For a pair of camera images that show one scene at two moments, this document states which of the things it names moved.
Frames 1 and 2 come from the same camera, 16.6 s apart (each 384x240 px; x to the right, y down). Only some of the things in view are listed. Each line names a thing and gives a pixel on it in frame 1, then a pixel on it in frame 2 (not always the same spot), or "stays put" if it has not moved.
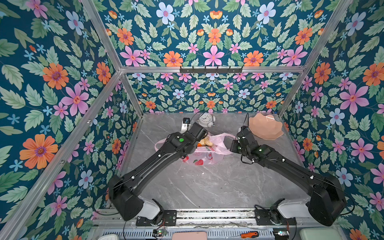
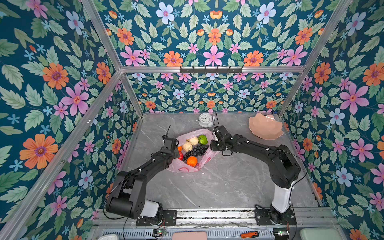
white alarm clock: (206, 120) stays put
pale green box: (319, 233) stays put
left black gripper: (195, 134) -> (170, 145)
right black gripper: (234, 143) -> (212, 146)
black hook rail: (210, 70) stays put
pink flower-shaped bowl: (265, 126) stays put
